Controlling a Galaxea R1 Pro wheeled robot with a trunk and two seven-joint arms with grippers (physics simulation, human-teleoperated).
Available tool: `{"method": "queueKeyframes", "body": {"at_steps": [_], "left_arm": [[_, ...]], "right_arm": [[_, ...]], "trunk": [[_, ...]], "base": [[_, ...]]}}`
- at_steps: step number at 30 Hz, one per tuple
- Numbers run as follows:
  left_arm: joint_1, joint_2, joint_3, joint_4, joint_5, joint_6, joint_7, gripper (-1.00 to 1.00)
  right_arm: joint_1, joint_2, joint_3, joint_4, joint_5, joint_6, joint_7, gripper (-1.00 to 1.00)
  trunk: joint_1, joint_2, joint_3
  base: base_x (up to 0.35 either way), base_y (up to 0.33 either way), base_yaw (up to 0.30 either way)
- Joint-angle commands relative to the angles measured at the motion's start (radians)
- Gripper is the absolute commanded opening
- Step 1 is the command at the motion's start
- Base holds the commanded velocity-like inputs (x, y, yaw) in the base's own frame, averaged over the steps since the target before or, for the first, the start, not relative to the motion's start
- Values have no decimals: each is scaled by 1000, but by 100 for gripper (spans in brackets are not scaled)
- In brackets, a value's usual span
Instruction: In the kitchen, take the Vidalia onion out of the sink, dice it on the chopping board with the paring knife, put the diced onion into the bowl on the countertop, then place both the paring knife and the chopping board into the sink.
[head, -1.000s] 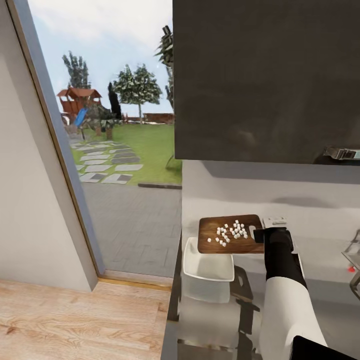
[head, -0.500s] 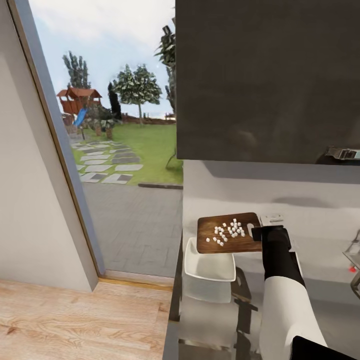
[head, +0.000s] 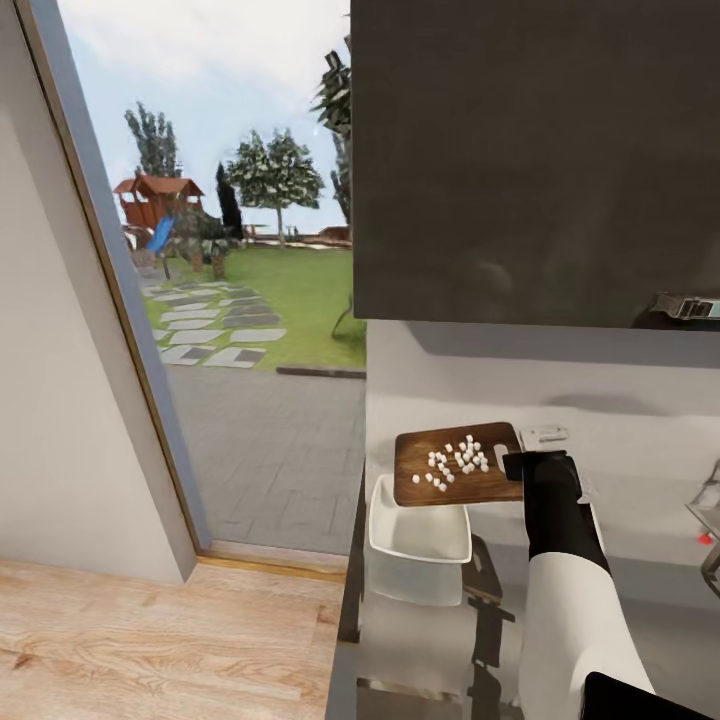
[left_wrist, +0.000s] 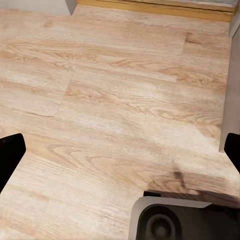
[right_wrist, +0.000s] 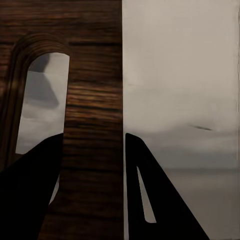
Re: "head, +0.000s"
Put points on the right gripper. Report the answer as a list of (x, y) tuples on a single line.
[(512, 465)]

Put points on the fixed window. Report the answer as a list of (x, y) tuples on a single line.
[(209, 145)]

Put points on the cutting board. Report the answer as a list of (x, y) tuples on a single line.
[(476, 485)]

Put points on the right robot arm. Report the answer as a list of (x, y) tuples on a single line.
[(577, 660)]

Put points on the bowl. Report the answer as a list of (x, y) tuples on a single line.
[(437, 534)]

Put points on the cabinet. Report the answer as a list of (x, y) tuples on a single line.
[(537, 162)]

